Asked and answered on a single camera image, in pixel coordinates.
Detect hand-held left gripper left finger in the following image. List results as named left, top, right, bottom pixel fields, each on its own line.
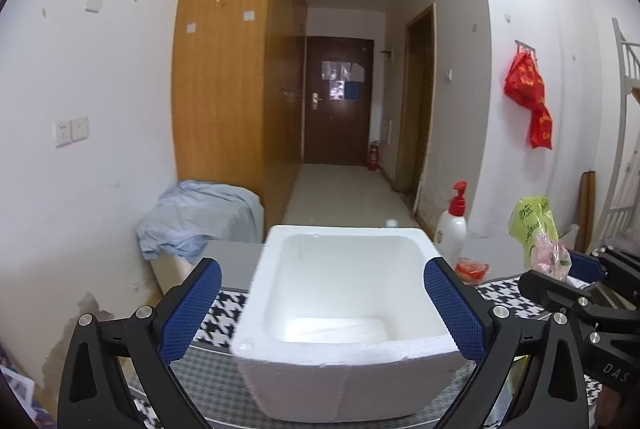
left=57, top=256, right=223, bottom=429

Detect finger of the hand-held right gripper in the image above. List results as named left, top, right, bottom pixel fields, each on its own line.
left=518, top=268, right=640, bottom=346
left=567, top=246, right=640, bottom=306

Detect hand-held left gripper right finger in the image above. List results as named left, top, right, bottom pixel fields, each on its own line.
left=422, top=255, right=591, bottom=429

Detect clear pink plastic packet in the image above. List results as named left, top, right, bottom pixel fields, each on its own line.
left=531, top=233, right=573, bottom=281

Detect yellow-green plastic bag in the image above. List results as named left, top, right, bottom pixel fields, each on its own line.
left=508, top=196, right=560, bottom=271

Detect white foam box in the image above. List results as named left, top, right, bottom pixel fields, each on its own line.
left=230, top=224, right=473, bottom=422

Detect black white houndstooth tablecloth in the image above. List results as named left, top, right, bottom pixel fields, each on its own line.
left=120, top=278, right=640, bottom=429

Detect red snack packet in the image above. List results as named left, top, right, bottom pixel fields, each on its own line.
left=454, top=257, right=490, bottom=284

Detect white low cabinet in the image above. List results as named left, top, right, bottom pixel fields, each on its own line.
left=150, top=204, right=266, bottom=296

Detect wooden boards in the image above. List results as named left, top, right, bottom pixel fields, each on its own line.
left=577, top=170, right=597, bottom=255

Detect white lotion bottle red pump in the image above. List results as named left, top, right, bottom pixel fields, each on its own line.
left=434, top=180, right=468, bottom=267

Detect light blue cloth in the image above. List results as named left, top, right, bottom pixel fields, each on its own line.
left=137, top=180, right=263, bottom=260

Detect white metal bed ladder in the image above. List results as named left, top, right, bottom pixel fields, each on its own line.
left=590, top=16, right=640, bottom=256

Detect printed papers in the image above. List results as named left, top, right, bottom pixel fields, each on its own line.
left=0, top=349, right=57, bottom=429

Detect red plastic bag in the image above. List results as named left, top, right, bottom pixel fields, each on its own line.
left=504, top=46, right=553, bottom=150

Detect wooden side door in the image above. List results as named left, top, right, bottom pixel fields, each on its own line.
left=393, top=3, right=437, bottom=215

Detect dark brown entrance door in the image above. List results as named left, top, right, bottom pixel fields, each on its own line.
left=303, top=36, right=375, bottom=167

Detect wooden wardrobe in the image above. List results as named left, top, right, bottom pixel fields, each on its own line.
left=171, top=0, right=308, bottom=230

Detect grey paper notice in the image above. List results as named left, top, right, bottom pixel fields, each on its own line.
left=322, top=59, right=365, bottom=82

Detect white wall switch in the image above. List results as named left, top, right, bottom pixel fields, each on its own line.
left=70, top=116, right=90, bottom=144

